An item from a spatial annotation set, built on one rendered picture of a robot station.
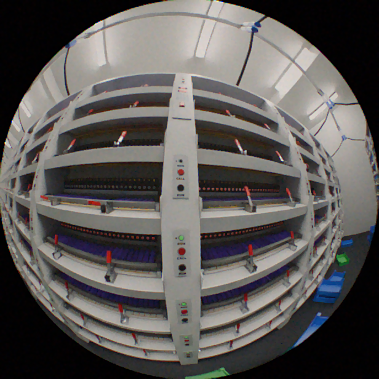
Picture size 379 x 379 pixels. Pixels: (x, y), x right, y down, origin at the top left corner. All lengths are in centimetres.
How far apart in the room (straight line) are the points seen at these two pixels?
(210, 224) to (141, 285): 26
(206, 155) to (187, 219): 20
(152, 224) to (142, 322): 38
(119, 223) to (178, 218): 15
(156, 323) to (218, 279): 28
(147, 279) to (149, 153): 37
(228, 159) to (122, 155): 33
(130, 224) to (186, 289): 22
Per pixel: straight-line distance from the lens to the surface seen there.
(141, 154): 34
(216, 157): 35
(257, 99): 106
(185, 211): 27
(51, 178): 73
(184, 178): 29
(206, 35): 192
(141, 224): 29
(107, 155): 39
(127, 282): 37
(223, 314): 52
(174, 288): 33
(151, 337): 68
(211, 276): 38
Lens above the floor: 95
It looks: 14 degrees up
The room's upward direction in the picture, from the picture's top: 1 degrees counter-clockwise
